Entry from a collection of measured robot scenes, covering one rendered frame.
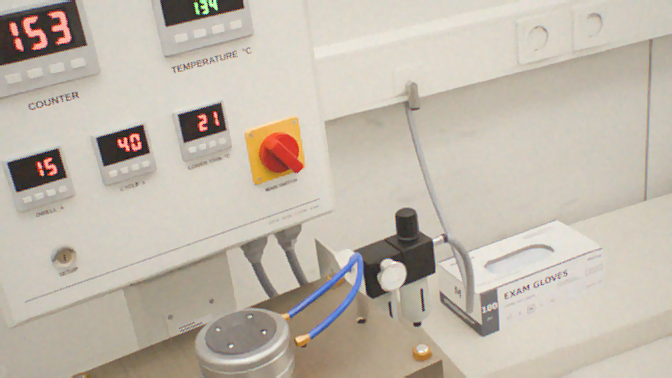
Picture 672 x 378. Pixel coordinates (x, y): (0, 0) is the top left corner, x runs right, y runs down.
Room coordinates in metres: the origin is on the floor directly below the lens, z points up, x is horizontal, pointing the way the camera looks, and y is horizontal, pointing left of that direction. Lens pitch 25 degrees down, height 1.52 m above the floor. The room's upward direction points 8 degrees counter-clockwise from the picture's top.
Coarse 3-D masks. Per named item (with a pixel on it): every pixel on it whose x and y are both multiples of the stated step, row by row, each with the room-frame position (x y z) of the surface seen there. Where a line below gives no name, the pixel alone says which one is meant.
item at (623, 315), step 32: (576, 224) 1.30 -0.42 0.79; (608, 224) 1.28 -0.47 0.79; (640, 224) 1.27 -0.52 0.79; (608, 256) 1.18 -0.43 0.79; (640, 256) 1.16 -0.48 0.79; (608, 288) 1.08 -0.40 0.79; (640, 288) 1.07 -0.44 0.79; (448, 320) 1.06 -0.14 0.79; (544, 320) 1.02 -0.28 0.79; (576, 320) 1.01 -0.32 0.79; (608, 320) 1.00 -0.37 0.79; (640, 320) 0.99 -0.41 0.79; (448, 352) 0.98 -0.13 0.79; (480, 352) 0.97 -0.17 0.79; (512, 352) 0.96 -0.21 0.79; (544, 352) 0.95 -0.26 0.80; (576, 352) 0.96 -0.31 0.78; (608, 352) 0.97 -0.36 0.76
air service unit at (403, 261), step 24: (408, 216) 0.79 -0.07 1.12; (384, 240) 0.81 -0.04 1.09; (408, 240) 0.79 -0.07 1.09; (432, 240) 0.79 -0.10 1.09; (384, 264) 0.76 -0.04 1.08; (408, 264) 0.78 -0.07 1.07; (432, 264) 0.79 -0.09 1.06; (360, 288) 0.75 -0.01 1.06; (384, 288) 0.75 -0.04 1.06; (408, 288) 0.79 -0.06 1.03; (408, 312) 0.79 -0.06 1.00
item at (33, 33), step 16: (32, 16) 0.65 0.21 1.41; (48, 16) 0.66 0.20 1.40; (64, 16) 0.66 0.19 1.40; (0, 32) 0.64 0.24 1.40; (16, 32) 0.64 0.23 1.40; (32, 32) 0.65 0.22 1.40; (48, 32) 0.65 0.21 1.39; (64, 32) 0.66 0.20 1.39; (0, 48) 0.64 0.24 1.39; (16, 48) 0.64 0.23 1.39; (32, 48) 0.65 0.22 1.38; (48, 48) 0.65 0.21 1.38
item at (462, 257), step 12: (408, 108) 1.19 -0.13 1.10; (408, 120) 1.19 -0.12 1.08; (420, 144) 1.18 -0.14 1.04; (420, 156) 1.17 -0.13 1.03; (432, 192) 1.14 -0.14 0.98; (444, 216) 1.12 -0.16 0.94; (444, 228) 1.10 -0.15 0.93; (456, 240) 0.82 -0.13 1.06; (456, 252) 1.07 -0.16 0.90; (468, 264) 0.84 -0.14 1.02; (468, 276) 0.84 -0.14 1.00; (468, 288) 0.85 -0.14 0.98; (468, 300) 0.85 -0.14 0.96; (468, 312) 0.88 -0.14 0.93
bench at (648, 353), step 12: (636, 348) 0.99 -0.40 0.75; (648, 348) 0.98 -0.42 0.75; (660, 348) 0.98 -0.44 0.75; (600, 360) 0.97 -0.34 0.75; (612, 360) 0.97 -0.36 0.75; (624, 360) 0.96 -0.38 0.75; (636, 360) 0.96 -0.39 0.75; (648, 360) 0.96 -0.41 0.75; (660, 360) 0.95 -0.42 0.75; (576, 372) 0.95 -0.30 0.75; (588, 372) 0.95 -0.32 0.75; (600, 372) 0.94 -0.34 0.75; (612, 372) 0.94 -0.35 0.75; (624, 372) 0.94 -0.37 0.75; (636, 372) 0.93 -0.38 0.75; (648, 372) 0.93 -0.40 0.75; (660, 372) 0.93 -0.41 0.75
